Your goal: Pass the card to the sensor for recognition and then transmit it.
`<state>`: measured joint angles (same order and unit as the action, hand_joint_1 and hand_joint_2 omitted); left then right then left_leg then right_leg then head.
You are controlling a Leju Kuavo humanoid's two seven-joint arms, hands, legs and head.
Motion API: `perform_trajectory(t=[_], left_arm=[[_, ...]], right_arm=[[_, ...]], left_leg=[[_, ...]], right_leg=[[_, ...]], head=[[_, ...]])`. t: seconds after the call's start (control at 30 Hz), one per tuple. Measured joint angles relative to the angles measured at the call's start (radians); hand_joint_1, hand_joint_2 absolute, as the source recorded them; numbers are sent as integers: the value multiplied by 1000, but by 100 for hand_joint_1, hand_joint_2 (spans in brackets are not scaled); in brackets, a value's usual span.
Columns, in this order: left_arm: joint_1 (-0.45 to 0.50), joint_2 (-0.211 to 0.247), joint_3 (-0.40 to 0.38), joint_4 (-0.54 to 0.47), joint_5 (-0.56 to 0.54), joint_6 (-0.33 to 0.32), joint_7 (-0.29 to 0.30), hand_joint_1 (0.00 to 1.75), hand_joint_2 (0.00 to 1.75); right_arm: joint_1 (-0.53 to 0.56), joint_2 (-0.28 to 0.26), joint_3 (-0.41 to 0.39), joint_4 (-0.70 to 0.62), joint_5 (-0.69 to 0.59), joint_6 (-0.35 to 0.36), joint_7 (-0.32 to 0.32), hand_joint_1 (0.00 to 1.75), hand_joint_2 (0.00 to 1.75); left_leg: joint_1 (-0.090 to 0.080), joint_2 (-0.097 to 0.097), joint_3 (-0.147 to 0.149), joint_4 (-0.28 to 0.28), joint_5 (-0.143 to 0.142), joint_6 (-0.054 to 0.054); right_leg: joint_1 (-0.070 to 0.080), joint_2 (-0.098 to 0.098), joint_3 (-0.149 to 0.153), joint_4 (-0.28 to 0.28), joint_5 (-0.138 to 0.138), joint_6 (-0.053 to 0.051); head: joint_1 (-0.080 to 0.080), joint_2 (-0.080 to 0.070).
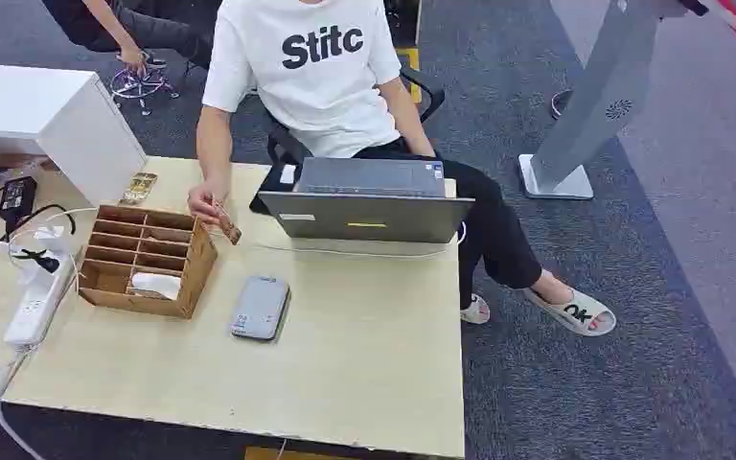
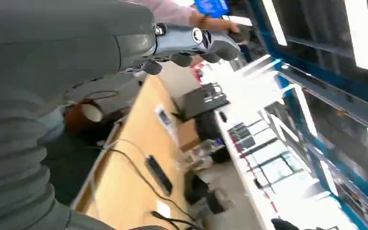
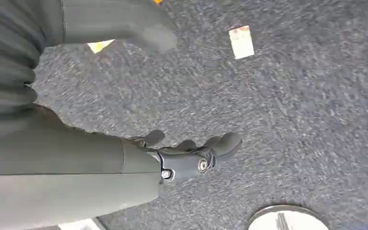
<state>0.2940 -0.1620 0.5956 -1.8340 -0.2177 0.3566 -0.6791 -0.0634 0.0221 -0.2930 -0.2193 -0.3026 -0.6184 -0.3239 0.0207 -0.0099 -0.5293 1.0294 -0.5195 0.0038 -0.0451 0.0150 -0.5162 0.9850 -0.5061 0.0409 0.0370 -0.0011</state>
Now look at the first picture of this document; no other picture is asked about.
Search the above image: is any person's right hand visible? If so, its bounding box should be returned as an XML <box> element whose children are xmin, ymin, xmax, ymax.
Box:
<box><xmin>187</xmin><ymin>182</ymin><xmax>226</xmax><ymax>226</ymax></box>

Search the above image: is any brown patterned card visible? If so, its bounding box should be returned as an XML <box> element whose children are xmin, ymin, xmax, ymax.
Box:
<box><xmin>211</xmin><ymin>198</ymin><xmax>243</xmax><ymax>247</ymax></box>

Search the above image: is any stack of brown cards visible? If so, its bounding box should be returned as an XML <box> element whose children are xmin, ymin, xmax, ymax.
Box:
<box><xmin>118</xmin><ymin>172</ymin><xmax>159</xmax><ymax>206</ymax></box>

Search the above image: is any wooden compartment card box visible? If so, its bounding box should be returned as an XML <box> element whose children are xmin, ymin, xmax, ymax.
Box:
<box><xmin>78</xmin><ymin>204</ymin><xmax>219</xmax><ymax>321</ymax></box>

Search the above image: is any black pouch with white label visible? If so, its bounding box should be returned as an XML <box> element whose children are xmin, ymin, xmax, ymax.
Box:
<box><xmin>248</xmin><ymin>163</ymin><xmax>300</xmax><ymax>217</ymax></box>

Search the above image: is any white card in box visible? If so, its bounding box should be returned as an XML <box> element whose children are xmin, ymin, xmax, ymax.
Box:
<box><xmin>129</xmin><ymin>271</ymin><xmax>183</xmax><ymax>302</ymax></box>

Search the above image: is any grey flat card reader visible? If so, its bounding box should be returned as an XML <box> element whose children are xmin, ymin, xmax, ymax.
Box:
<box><xmin>228</xmin><ymin>275</ymin><xmax>292</xmax><ymax>343</ymax></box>

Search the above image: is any chrome chair base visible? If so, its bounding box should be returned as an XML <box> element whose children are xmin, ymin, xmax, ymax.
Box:
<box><xmin>109</xmin><ymin>53</ymin><xmax>181</xmax><ymax>118</ymax></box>

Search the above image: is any person seated in white shirt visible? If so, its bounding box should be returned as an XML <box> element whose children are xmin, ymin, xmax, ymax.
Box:
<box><xmin>187</xmin><ymin>0</ymin><xmax>618</xmax><ymax>337</ymax></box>

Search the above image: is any white charger plug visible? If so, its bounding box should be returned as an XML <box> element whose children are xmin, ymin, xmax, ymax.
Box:
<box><xmin>32</xmin><ymin>225</ymin><xmax>68</xmax><ymax>255</ymax></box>

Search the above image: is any grey laptop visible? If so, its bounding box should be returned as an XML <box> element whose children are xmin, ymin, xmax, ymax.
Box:
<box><xmin>256</xmin><ymin>156</ymin><xmax>476</xmax><ymax>245</ymax></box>

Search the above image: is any white cabinet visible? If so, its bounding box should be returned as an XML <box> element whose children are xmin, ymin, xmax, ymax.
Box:
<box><xmin>0</xmin><ymin>61</ymin><xmax>149</xmax><ymax>208</ymax></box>

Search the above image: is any black plug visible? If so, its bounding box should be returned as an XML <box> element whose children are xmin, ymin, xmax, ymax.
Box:
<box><xmin>11</xmin><ymin>247</ymin><xmax>62</xmax><ymax>275</ymax></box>

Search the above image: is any person in dark clothes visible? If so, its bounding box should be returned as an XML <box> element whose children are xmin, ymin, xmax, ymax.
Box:
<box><xmin>40</xmin><ymin>0</ymin><xmax>224</xmax><ymax>72</ymax></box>

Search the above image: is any black power adapter brick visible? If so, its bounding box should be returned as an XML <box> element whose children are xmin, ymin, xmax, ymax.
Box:
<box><xmin>0</xmin><ymin>176</ymin><xmax>39</xmax><ymax>224</ymax></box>

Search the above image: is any white power strip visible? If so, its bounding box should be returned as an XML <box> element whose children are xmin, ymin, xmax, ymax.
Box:
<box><xmin>2</xmin><ymin>249</ymin><xmax>78</xmax><ymax>349</ymax></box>

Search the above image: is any yellow board under desk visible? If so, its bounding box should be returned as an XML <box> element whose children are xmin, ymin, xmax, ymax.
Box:
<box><xmin>243</xmin><ymin>446</ymin><xmax>357</xmax><ymax>460</ymax></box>

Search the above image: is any white sandal with black print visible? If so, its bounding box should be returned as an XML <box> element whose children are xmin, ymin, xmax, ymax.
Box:
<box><xmin>522</xmin><ymin>286</ymin><xmax>618</xmax><ymax>338</ymax></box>
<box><xmin>459</xmin><ymin>292</ymin><xmax>492</xmax><ymax>326</ymax></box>

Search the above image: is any grey floor stand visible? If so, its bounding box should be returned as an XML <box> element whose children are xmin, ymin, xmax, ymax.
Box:
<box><xmin>517</xmin><ymin>0</ymin><xmax>710</xmax><ymax>202</ymax></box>

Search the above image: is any white power strip cable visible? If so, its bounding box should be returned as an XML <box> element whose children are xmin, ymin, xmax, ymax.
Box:
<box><xmin>0</xmin><ymin>345</ymin><xmax>47</xmax><ymax>460</ymax></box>

